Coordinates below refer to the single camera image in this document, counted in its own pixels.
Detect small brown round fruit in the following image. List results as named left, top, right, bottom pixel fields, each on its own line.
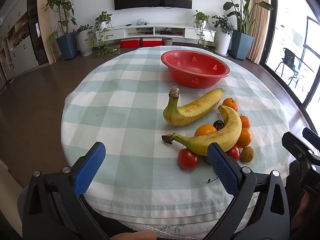
left=240, top=146, right=255, bottom=163

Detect glass sliding door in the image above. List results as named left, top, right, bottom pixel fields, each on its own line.
left=264, top=0, right=320, bottom=130

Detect green checked tablecloth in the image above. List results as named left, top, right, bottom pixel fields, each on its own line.
left=61, top=45, right=292, bottom=233

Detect red plastic colander bowl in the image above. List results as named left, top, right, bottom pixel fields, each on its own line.
left=160, top=50, right=230, bottom=89

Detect large-leaf plant in grey-blue pot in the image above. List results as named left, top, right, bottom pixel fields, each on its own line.
left=211, top=0, right=274, bottom=61

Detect plant in ribbed white pot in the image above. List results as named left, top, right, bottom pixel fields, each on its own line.
left=75, top=24, right=94, bottom=57

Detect yellow banana with dark stem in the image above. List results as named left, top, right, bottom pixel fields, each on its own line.
left=161, top=105, right=242, bottom=156

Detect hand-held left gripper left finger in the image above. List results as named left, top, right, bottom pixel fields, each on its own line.
left=22, top=141, right=110, bottom=240

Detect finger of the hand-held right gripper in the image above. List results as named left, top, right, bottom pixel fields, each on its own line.
left=282, top=131, right=320, bottom=194
left=302, top=127, right=320, bottom=143

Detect trailing pothos in white pot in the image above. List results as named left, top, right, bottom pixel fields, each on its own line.
left=89, top=11, right=120, bottom=58
left=192, top=10, right=217, bottom=53

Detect person's left hand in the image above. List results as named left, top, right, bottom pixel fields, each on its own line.
left=110, top=231, right=157, bottom=240

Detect beige curtain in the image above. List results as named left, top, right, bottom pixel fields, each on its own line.
left=246, top=0, right=273, bottom=64

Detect white television cabinet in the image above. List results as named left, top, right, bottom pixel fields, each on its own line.
left=96, top=23, right=217, bottom=46

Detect tall plant in blue pot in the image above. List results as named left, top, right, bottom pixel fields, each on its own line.
left=41, top=0, right=79, bottom=61

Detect built-in storage cabinet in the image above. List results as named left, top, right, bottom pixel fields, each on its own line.
left=0, top=0, right=50, bottom=85

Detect orange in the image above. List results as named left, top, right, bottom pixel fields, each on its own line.
left=235, top=127, right=253, bottom=148
left=222, top=97, right=239, bottom=112
left=194, top=124, right=218, bottom=137
left=239, top=115, right=251, bottom=130

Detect red storage box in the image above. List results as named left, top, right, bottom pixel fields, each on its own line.
left=142, top=38, right=163, bottom=47
left=120, top=38, right=140, bottom=48

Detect person's right forearm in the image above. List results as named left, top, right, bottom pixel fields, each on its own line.
left=295, top=191, right=320, bottom=240

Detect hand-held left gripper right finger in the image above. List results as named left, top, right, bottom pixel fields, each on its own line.
left=202, top=142, right=290, bottom=240

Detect leafy plant in tall white pot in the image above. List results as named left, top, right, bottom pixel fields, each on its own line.
left=211, top=15, right=235, bottom=57

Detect red tomato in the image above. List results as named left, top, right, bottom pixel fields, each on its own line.
left=225, top=145, right=241, bottom=162
left=178, top=148, right=200, bottom=170

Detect black metal chair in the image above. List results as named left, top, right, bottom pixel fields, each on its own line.
left=274, top=47, right=314, bottom=92

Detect yellow banana with pale stub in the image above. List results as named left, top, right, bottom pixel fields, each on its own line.
left=163, top=87, right=225, bottom=127

